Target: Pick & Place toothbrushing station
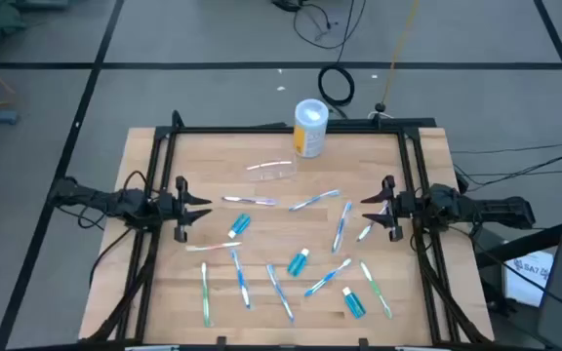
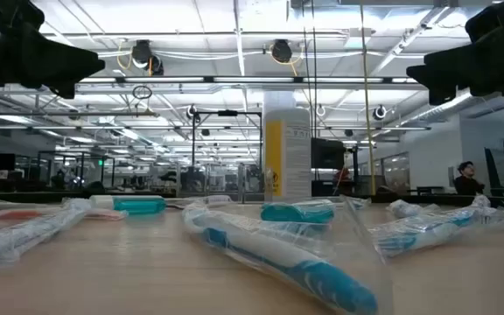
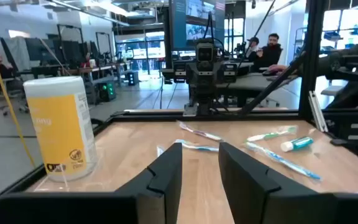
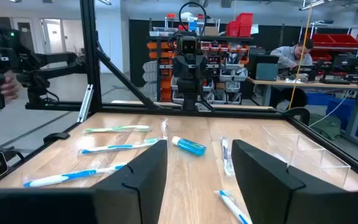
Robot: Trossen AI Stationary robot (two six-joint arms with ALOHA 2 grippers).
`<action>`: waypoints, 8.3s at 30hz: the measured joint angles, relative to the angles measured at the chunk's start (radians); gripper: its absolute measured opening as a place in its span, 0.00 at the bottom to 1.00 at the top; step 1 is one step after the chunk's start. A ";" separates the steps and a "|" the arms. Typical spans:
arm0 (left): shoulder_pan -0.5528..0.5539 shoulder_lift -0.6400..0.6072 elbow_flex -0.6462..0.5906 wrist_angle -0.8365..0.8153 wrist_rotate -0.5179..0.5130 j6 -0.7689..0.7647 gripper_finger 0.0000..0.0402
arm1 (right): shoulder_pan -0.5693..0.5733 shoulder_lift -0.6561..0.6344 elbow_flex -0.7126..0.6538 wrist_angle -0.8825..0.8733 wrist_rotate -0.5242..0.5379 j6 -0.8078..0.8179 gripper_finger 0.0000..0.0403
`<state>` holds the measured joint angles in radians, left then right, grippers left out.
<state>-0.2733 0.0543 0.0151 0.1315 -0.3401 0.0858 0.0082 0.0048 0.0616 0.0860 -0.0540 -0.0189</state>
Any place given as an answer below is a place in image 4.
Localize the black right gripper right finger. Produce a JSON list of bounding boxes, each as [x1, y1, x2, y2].
[[231, 139, 358, 224]]

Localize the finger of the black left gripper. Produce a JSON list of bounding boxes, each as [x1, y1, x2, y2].
[[188, 78, 202, 94], [176, 78, 190, 94]]

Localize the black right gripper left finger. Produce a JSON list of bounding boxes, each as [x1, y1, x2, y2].
[[0, 139, 168, 224]]

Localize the blue white toothbrush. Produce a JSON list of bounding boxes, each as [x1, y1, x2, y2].
[[22, 164, 127, 189], [77, 138, 160, 156], [214, 189, 254, 224]]

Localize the pale toothbrush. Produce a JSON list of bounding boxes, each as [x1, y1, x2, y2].
[[160, 119, 169, 141]]

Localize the clear acrylic organizer box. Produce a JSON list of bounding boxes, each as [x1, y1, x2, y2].
[[260, 124, 352, 189]]

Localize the small teal mouthwash bottle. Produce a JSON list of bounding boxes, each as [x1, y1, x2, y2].
[[171, 136, 207, 157]]

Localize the green white toothbrush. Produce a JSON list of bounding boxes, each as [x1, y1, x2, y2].
[[83, 124, 152, 134]]

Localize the storage rack with orange bins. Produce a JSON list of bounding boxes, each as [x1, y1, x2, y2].
[[146, 12, 254, 105]]

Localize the stacked red bins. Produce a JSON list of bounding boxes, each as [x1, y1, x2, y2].
[[225, 12, 254, 38]]

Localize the dark computer monitor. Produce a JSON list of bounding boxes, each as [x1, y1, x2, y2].
[[247, 54, 280, 82]]

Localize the green bag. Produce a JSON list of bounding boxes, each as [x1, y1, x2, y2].
[[308, 113, 343, 141]]

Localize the black office chair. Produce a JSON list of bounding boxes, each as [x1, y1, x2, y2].
[[283, 106, 311, 126]]

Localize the black table clamp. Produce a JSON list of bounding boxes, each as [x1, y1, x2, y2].
[[43, 132, 71, 144]]

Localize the wooden work desk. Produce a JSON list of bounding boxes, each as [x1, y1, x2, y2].
[[246, 77, 358, 144]]

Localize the red bins on shelf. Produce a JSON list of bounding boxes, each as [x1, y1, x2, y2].
[[309, 33, 358, 62]]

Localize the person's hand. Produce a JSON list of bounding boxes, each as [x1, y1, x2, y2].
[[0, 70, 21, 101]]

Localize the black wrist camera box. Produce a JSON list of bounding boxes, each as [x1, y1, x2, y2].
[[176, 34, 202, 56]]

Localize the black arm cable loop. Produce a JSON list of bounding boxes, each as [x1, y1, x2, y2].
[[178, 1, 208, 37]]

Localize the silver aluminium bracket strip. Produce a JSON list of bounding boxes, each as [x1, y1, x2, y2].
[[76, 83, 94, 123]]

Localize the black aluminium table frame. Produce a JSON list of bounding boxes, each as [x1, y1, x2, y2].
[[0, 0, 358, 183]]

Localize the white cable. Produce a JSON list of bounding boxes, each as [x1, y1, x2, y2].
[[308, 90, 354, 128]]

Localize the yellow hanging cable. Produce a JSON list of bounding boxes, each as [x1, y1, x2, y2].
[[287, 0, 314, 110]]

